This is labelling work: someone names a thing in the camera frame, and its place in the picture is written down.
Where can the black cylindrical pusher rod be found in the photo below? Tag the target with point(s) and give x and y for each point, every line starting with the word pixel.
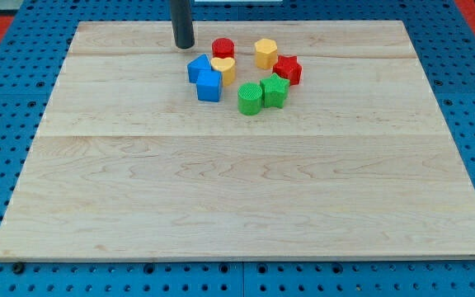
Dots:
pixel 182 23

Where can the yellow hexagon block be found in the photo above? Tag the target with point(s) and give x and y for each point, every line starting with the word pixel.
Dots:
pixel 266 53

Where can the red star block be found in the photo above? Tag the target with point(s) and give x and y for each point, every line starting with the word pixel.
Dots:
pixel 288 67

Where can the green star block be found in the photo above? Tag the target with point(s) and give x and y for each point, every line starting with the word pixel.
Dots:
pixel 275 91

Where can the blue triangle block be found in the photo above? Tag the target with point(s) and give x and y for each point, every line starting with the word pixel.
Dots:
pixel 196 65

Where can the red cylinder block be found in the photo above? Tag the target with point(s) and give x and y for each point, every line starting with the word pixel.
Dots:
pixel 223 48

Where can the yellow heart block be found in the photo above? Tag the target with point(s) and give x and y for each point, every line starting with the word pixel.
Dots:
pixel 227 67

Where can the blue cube block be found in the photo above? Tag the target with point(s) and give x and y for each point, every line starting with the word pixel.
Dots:
pixel 209 85

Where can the green cylinder block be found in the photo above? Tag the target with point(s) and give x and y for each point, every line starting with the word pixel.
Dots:
pixel 249 98

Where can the wooden board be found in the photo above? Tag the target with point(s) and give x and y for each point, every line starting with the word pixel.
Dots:
pixel 127 165

